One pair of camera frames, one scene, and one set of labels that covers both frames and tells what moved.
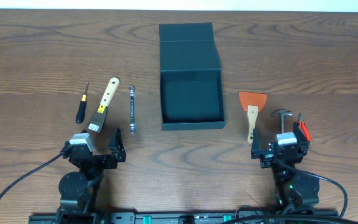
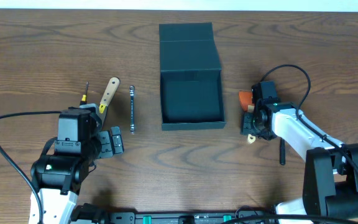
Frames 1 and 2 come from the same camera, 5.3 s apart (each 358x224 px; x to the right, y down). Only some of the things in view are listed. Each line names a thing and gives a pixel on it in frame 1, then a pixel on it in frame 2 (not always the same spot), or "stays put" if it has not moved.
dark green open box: x=191 y=78 stays put
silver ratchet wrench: x=132 y=121 stays put
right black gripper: x=270 y=160 → x=247 y=127
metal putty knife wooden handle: x=96 y=124 stays put
